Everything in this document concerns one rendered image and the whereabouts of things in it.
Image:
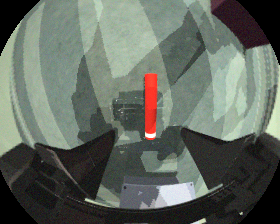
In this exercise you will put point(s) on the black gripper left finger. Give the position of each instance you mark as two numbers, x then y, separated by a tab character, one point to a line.
84	164

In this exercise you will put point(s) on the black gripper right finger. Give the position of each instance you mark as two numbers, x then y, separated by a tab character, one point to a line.
213	157

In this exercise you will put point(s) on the light grey sloped panel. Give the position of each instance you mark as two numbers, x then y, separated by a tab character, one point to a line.
154	192

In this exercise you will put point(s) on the red peg with white band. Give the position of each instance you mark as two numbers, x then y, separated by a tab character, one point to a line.
150	88

